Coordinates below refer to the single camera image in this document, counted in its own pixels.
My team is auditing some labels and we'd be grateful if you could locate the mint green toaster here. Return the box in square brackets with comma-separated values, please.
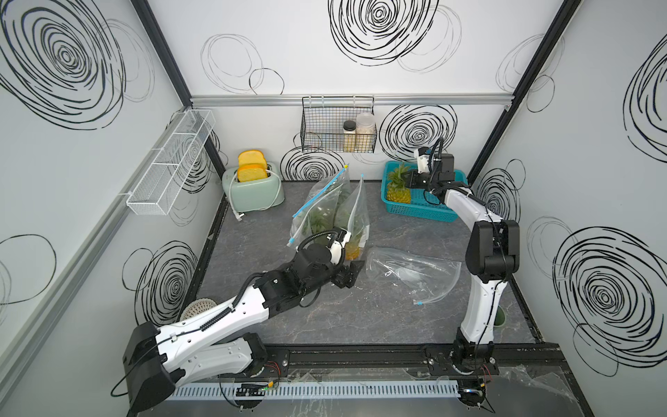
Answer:
[222, 163, 285, 213]

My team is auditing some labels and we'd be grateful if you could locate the white woven ball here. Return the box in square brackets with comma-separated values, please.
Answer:
[180, 298, 217, 321]

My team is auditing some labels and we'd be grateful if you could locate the black wire wall basket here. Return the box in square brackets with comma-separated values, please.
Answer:
[300, 96, 378, 153]

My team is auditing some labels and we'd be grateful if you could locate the rear yellow toast slice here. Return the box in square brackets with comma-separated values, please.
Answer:
[238, 149, 267, 169]

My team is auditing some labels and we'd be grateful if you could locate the clear zip-top bag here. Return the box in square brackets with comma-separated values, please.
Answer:
[365, 247, 462, 305]
[333, 177, 370, 261]

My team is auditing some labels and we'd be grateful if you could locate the dark-lid spice jar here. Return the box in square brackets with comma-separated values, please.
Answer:
[343, 120, 356, 153]

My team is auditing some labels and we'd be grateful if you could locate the white toaster cable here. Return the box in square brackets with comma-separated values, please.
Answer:
[227, 167, 282, 222]

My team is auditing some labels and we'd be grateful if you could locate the rear blue-zip clear bag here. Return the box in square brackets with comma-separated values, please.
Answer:
[288, 165, 352, 248]

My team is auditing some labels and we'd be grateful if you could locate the front yellow toast slice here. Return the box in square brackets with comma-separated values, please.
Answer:
[236, 163, 269, 182]

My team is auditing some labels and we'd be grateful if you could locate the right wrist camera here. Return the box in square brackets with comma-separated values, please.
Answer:
[414, 147, 433, 174]

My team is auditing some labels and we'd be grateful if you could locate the yellow toast slice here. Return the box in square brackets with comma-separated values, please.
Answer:
[238, 149, 267, 169]
[236, 163, 269, 182]

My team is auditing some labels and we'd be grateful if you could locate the teal plastic basket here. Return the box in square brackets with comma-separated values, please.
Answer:
[380, 161, 459, 222]

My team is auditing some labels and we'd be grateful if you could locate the yellow pineapple green crown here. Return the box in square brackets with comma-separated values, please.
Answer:
[386, 163, 412, 204]

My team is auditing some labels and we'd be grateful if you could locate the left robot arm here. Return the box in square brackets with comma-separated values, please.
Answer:
[121, 227, 363, 416]

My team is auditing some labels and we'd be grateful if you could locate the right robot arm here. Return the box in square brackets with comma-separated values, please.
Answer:
[401, 138, 520, 375]

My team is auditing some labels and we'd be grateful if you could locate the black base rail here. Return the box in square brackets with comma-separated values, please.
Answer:
[266, 343, 566, 376]

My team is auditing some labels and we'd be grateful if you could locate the white-lid spice jar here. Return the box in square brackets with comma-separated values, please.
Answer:
[355, 112, 376, 153]

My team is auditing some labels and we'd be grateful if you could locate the green ceramic cup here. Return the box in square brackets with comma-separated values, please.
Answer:
[493, 307, 507, 328]

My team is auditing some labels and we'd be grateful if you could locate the grey slotted cable duct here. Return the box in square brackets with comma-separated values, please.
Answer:
[168, 381, 460, 401]

